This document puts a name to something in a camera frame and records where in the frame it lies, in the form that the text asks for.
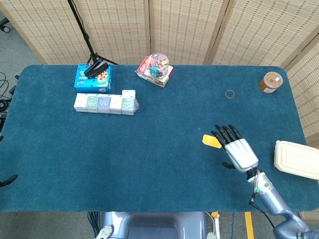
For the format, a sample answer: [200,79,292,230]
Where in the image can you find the black tripod stand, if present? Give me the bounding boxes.
[67,0,119,66]

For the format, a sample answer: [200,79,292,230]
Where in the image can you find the clear jar of binder clips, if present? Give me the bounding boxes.
[148,52,169,77]

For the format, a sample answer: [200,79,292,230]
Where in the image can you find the wrapped tissue pack bundle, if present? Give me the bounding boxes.
[73,90,139,116]

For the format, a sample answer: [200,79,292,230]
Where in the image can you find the beige lidded lunch box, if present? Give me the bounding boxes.
[274,140,319,180]

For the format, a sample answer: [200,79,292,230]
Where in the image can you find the blue-grey robot torso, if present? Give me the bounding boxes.
[96,211,217,239]

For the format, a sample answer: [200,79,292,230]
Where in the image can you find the blue table cloth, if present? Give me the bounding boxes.
[0,64,319,213]

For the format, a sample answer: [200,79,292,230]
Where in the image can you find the white cable under table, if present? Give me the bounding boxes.
[205,212,221,239]

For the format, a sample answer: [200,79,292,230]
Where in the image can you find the brown lidded sauce jar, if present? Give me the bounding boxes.
[258,71,284,94]

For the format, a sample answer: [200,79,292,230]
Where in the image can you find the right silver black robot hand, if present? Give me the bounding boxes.
[211,124,259,174]

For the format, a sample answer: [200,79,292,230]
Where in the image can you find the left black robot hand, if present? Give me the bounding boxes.
[0,135,19,188]

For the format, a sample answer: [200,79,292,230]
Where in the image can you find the black stapler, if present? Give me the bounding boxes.
[83,59,109,77]

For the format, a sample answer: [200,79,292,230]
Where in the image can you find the blue cookie box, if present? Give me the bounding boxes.
[74,63,113,94]

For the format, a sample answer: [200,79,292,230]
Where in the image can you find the red white cardboard box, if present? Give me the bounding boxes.
[135,56,174,88]

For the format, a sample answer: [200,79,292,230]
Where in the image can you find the small yellow card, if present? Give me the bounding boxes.
[201,134,222,149]

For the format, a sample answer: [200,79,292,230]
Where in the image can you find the black floor cables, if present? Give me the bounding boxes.
[0,71,20,132]

